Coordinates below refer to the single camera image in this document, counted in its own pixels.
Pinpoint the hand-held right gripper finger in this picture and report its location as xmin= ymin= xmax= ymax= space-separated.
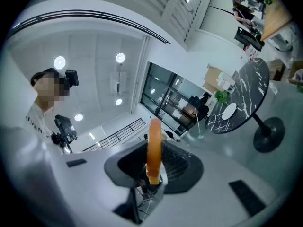
xmin=146 ymin=118 xmax=163 ymax=186

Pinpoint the white round plate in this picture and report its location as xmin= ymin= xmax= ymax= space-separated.
xmin=223 ymin=102 xmax=238 ymax=120

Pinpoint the black metal railing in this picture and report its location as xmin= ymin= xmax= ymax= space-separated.
xmin=81 ymin=117 xmax=145 ymax=152

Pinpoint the black office chair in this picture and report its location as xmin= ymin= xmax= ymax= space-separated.
xmin=189 ymin=94 xmax=211 ymax=124

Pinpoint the white ceiling air conditioner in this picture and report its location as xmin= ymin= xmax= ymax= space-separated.
xmin=110 ymin=71 xmax=127 ymax=95

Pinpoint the green leafy plant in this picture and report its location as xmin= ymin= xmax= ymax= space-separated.
xmin=214 ymin=90 xmax=230 ymax=105

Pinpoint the large brown cardboard sheet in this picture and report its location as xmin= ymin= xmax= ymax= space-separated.
xmin=202 ymin=64 xmax=234 ymax=95

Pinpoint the black marble round table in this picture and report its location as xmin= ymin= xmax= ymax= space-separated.
xmin=205 ymin=57 xmax=285 ymax=154

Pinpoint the person's white shirt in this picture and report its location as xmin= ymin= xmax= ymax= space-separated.
xmin=23 ymin=102 xmax=54 ymax=141

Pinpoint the person's head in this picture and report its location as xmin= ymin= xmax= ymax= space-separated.
xmin=30 ymin=67 xmax=71 ymax=114

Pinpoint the wooden box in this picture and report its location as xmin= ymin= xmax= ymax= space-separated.
xmin=265 ymin=59 xmax=286 ymax=82

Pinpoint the open cardboard box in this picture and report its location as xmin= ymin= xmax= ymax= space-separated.
xmin=287 ymin=60 xmax=303 ymax=86

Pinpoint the curved wooden desk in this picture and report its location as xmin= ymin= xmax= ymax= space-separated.
xmin=259 ymin=0 xmax=292 ymax=42

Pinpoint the dark framed glass wall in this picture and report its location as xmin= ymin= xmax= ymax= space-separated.
xmin=140 ymin=61 xmax=213 ymax=137

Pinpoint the black head-worn camera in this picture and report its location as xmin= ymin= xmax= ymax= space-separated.
xmin=64 ymin=69 xmax=80 ymax=88

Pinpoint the black ceiling track rail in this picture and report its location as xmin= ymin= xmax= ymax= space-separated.
xmin=6 ymin=9 xmax=171 ymax=44

